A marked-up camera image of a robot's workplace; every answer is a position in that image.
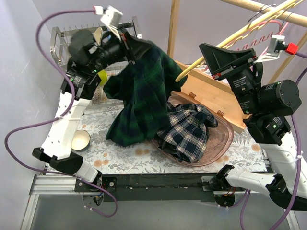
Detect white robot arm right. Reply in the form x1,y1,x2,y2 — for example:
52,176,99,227
199,43,307,211

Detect navy cream plaid skirt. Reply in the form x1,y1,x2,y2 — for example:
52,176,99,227
155,102,218,163

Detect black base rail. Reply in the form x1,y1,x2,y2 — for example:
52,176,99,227
74,172,248,204

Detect yellow hanger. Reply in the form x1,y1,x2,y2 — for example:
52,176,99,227
175,0,303,82

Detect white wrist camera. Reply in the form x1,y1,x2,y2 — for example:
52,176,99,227
255,35,298,63
94,5,123,41

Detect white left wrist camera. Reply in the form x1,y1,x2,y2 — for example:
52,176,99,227
94,5,123,41

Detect floral table mat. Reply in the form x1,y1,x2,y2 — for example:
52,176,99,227
78,92,269,174

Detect patterned cup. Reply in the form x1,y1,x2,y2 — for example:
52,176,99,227
92,86,103,104

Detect yellow-green bowl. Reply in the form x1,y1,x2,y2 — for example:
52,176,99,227
97,70,108,86

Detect cream plate right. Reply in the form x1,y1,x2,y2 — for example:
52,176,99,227
93,27,103,46

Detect green tartan skirt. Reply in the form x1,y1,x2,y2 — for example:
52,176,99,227
104,45,187,147

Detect cream bowl dark rim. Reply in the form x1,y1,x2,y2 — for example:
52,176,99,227
71,130,91,151

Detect pink transparent tray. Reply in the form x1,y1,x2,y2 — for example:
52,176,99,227
152,91,234,167

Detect pink wavy hanger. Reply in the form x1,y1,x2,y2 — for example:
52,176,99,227
224,20,283,51

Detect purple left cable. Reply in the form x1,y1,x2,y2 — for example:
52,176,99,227
4,8,118,218

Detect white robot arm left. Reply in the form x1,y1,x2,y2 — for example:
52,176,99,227
32,28,153,192

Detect steel dish rack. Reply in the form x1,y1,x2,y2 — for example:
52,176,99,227
60,23,137,101

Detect wooden clothes rack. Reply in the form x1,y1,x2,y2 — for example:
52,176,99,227
177,0,307,133

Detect purple cable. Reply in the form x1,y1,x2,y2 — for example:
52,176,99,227
4,8,118,218
239,51,307,230

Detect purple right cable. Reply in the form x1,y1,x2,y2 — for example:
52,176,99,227
239,51,307,230

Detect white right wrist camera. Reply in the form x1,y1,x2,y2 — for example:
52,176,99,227
255,35,298,63

